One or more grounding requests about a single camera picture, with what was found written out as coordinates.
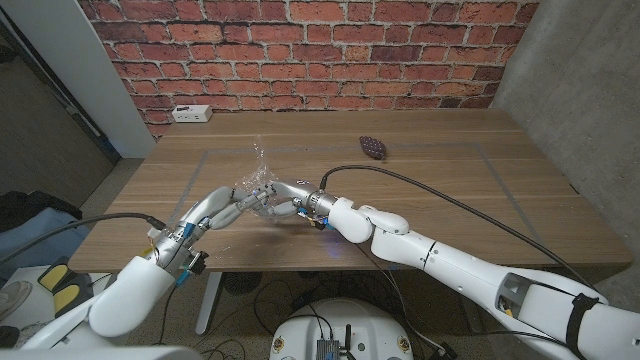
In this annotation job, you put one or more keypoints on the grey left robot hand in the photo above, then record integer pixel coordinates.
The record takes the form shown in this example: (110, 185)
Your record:
(215, 205)

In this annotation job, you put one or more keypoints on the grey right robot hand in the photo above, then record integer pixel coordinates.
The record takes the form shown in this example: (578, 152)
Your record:
(297, 190)

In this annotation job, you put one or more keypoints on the clear plastic wrap sheet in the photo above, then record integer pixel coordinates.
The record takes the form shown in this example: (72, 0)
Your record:
(257, 175)

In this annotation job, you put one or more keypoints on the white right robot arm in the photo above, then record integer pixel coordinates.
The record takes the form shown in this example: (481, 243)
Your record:
(450, 265)

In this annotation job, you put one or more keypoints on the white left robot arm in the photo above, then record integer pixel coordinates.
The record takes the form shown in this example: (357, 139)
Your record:
(130, 300)

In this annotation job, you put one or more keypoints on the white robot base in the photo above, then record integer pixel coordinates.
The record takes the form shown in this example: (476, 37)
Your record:
(370, 330)

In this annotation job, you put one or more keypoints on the black round floor grille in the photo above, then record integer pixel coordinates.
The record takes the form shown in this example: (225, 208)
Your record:
(242, 282)

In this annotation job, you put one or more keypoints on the white power outlet box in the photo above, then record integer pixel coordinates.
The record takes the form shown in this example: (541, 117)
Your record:
(192, 113)

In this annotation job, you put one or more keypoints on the white table leg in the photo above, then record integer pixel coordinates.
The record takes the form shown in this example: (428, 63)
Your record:
(207, 305)

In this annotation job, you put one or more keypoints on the red brick printed backdrop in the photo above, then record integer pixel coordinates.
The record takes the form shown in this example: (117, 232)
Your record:
(320, 50)

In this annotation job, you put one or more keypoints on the yellow and black foot pedal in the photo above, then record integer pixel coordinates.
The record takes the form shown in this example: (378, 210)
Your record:
(65, 295)

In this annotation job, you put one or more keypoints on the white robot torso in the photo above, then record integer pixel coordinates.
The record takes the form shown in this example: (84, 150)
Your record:
(100, 355)

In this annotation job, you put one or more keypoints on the white floor board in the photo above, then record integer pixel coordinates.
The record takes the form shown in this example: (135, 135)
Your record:
(25, 280)

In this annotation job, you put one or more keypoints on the grey table leg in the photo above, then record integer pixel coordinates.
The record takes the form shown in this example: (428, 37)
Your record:
(472, 317)

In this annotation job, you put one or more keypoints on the black power adapter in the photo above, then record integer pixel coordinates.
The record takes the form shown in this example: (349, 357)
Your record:
(448, 351)

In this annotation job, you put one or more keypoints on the white sneaker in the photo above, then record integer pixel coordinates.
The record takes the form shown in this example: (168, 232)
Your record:
(12, 300)

